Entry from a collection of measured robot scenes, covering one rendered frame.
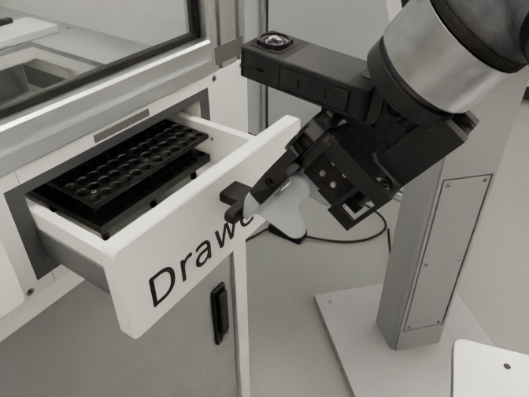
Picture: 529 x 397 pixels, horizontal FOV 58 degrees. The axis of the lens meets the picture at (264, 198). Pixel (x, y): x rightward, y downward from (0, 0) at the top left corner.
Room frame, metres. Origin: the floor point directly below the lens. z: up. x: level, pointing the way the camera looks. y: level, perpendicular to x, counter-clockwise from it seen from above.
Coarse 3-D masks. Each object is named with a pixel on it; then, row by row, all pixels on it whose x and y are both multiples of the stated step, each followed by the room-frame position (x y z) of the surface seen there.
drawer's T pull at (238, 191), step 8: (232, 184) 0.40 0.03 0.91; (240, 184) 0.40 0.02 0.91; (224, 192) 0.38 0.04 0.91; (232, 192) 0.38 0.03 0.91; (240, 192) 0.38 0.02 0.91; (248, 192) 0.38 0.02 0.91; (224, 200) 0.38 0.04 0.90; (232, 200) 0.38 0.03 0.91; (240, 200) 0.37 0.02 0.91; (232, 208) 0.36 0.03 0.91; (240, 208) 0.36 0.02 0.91; (224, 216) 0.35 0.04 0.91; (232, 216) 0.35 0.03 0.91; (240, 216) 0.36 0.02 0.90
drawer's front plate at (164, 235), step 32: (288, 128) 0.49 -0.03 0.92; (224, 160) 0.42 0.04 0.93; (256, 160) 0.44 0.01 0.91; (192, 192) 0.36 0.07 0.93; (160, 224) 0.32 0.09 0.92; (192, 224) 0.35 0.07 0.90; (256, 224) 0.44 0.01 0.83; (128, 256) 0.29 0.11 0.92; (160, 256) 0.32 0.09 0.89; (192, 256) 0.35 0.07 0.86; (224, 256) 0.39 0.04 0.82; (128, 288) 0.28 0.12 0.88; (160, 288) 0.31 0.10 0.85; (128, 320) 0.28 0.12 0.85
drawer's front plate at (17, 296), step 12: (0, 240) 0.33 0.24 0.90; (0, 252) 0.32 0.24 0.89; (0, 264) 0.32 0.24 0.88; (0, 276) 0.32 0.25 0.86; (12, 276) 0.32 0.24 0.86; (0, 288) 0.31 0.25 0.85; (12, 288) 0.32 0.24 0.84; (0, 300) 0.31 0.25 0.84; (12, 300) 0.32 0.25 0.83; (0, 312) 0.31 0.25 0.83
